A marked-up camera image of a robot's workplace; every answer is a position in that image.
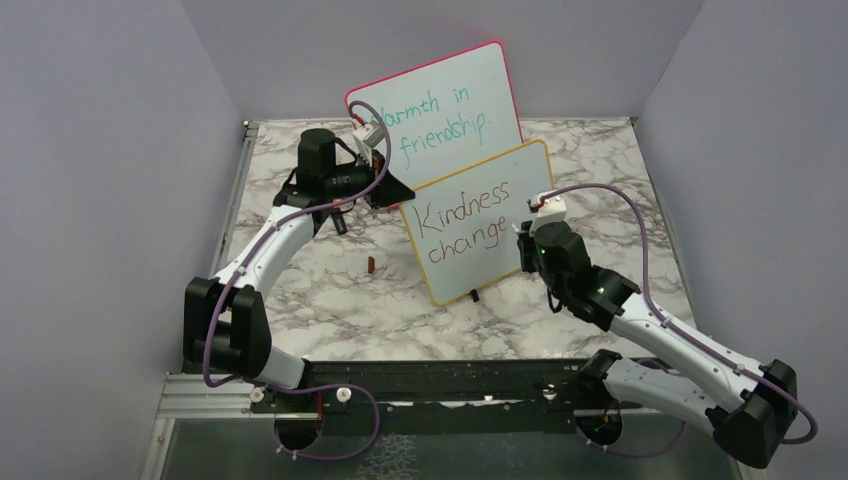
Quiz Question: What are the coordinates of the yellow framed whiteboard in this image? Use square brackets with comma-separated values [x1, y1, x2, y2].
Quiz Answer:
[400, 139, 554, 306]

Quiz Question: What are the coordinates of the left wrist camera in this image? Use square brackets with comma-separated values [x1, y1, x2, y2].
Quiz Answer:
[353, 120, 385, 162]

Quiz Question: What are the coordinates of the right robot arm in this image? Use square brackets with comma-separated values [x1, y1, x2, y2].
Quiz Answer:
[517, 221, 799, 469]

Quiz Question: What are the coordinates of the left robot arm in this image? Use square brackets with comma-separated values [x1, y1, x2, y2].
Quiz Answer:
[183, 122, 415, 411]

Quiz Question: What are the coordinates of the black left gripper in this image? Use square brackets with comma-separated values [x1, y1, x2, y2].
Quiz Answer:
[326, 150, 416, 210]

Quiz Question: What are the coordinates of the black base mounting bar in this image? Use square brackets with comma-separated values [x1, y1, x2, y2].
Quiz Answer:
[182, 357, 644, 439]

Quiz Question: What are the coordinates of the black orange highlighter marker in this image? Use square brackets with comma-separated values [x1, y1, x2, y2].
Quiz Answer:
[330, 210, 348, 235]

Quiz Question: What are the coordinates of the pink framed whiteboard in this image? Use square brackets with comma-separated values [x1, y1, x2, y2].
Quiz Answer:
[345, 41, 523, 189]

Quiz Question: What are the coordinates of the aluminium table edge rail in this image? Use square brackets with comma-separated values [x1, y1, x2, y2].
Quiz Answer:
[189, 119, 261, 356]

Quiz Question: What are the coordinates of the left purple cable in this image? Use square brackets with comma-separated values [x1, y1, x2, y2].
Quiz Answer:
[201, 100, 392, 464]

